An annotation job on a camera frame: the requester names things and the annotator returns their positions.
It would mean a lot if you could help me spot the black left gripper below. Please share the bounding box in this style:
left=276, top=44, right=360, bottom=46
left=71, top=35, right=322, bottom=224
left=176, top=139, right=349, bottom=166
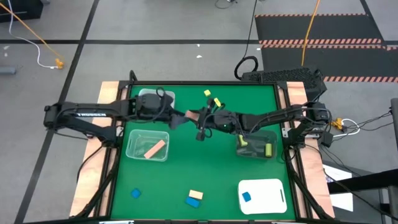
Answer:
left=135, top=92, right=190, bottom=130

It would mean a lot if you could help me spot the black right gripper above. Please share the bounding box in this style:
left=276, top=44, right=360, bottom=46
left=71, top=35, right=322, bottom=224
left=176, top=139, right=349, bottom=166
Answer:
left=195, top=98, right=242, bottom=141

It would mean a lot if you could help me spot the long orange block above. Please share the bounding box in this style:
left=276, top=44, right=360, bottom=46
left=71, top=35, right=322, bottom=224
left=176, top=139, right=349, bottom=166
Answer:
left=143, top=139, right=166, bottom=160

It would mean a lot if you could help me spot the clear plastic bin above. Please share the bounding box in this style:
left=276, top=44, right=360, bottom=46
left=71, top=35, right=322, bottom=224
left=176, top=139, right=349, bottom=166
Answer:
left=125, top=129, right=170, bottom=163

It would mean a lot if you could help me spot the green table mat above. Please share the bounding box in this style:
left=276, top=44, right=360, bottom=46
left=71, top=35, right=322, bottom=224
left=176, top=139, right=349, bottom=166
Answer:
left=110, top=84, right=297, bottom=221

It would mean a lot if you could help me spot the dark smoky plastic bin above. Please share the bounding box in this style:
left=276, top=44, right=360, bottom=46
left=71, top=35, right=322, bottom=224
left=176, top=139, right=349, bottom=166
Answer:
left=235, top=126, right=278, bottom=160

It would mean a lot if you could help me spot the black perforated computer case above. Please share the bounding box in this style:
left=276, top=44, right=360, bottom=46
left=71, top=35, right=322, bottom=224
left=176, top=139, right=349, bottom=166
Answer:
left=241, top=67, right=327, bottom=105

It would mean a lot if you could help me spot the white cutting board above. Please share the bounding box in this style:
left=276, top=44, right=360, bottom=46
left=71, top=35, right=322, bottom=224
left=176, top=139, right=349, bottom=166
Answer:
left=238, top=178, right=288, bottom=215

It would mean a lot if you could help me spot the black power adapter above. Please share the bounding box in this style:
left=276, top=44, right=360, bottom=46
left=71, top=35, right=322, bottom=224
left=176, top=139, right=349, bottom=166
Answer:
left=320, top=131, right=334, bottom=147

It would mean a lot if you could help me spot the black hazard-striped floor mat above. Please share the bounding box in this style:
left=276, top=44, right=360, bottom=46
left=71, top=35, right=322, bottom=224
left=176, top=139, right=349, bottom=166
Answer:
left=254, top=14, right=398, bottom=83

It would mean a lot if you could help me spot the white paper sheet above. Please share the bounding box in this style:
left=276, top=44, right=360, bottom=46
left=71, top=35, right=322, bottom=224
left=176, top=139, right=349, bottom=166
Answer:
left=323, top=164, right=354, bottom=212

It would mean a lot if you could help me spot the black beam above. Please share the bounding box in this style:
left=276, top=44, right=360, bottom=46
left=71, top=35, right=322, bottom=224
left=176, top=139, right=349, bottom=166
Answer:
left=327, top=169, right=398, bottom=194

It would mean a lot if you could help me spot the black box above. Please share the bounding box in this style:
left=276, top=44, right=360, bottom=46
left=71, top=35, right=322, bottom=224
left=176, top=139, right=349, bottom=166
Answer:
left=0, top=0, right=44, bottom=23

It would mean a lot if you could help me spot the gray pole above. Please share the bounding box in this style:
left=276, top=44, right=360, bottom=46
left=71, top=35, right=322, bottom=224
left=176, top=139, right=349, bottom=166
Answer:
left=390, top=98, right=398, bottom=153

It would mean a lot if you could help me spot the black coiled floor cable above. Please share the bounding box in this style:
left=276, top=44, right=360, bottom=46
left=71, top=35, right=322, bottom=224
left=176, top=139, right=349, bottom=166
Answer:
left=233, top=0, right=259, bottom=80

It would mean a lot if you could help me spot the orange floor cable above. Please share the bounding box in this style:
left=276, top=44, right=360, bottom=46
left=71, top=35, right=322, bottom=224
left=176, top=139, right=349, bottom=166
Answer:
left=0, top=2, right=63, bottom=63
left=300, top=0, right=322, bottom=67

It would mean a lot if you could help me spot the white floor cable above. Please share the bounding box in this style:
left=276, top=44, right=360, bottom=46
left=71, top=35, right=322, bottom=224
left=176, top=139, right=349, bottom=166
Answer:
left=7, top=0, right=58, bottom=70

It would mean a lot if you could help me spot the white looped cable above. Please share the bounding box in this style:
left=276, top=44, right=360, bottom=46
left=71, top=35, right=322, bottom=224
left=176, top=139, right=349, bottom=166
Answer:
left=334, top=118, right=361, bottom=138

